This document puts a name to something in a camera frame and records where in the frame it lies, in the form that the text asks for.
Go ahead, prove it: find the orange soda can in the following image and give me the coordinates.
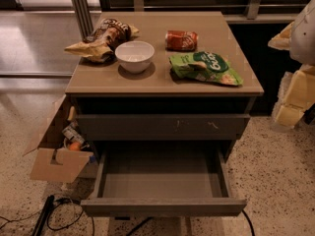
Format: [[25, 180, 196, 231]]
[[165, 30, 198, 51]]

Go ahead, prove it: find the small orange fruit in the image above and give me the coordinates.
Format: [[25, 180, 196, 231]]
[[69, 142, 81, 150]]

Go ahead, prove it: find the black power cable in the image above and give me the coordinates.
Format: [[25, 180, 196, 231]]
[[125, 209, 256, 236]]

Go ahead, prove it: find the open cardboard box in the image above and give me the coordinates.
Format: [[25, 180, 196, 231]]
[[24, 95, 97, 183]]

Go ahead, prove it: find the black stick on floor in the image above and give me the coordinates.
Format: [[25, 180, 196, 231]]
[[31, 195, 54, 236]]

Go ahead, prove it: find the grey drawer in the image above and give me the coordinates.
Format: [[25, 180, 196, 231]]
[[81, 150, 246, 217], [77, 114, 250, 141]]

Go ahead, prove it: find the grey top drawer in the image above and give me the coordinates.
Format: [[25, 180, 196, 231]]
[[77, 114, 250, 141]]

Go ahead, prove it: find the metal window frame post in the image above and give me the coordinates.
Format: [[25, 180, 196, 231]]
[[71, 0, 94, 38]]

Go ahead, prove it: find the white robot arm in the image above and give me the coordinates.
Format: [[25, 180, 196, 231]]
[[268, 0, 315, 130]]

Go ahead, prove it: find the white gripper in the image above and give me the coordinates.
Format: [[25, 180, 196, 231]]
[[268, 22, 315, 127]]

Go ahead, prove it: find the brown chip bag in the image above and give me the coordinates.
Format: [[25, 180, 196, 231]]
[[64, 19, 139, 63]]

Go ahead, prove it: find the labelled can in box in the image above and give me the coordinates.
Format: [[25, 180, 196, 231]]
[[62, 126, 85, 144]]

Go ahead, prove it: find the black floor cable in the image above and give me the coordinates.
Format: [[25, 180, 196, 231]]
[[0, 197, 96, 236]]

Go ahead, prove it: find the white ceramic bowl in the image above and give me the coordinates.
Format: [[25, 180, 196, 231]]
[[115, 40, 155, 74]]

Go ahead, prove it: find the grey drawer cabinet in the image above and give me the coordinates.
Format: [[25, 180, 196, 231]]
[[64, 11, 265, 236]]

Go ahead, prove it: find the green snack bag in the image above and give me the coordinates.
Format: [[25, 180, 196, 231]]
[[169, 51, 243, 87]]

